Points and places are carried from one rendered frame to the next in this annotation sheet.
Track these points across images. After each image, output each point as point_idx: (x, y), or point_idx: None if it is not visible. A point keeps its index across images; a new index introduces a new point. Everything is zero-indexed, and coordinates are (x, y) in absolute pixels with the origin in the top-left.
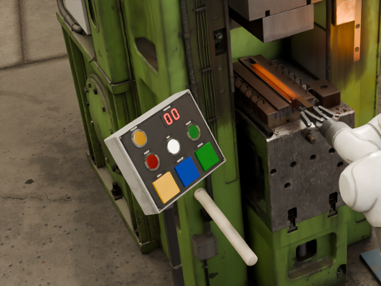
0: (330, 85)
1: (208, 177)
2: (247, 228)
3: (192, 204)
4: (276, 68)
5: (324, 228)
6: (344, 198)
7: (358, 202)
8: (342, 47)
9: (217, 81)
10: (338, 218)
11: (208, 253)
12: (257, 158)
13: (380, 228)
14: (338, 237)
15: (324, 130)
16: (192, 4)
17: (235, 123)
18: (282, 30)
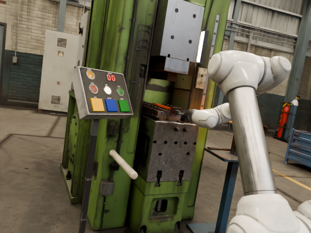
0: None
1: (119, 144)
2: (131, 189)
3: (107, 158)
4: (164, 105)
5: (173, 191)
6: (211, 71)
7: (221, 66)
8: (196, 101)
9: (136, 91)
10: (181, 188)
11: (108, 191)
12: (146, 141)
13: (233, 90)
14: (179, 201)
15: (187, 113)
16: (134, 45)
17: (139, 119)
18: (173, 68)
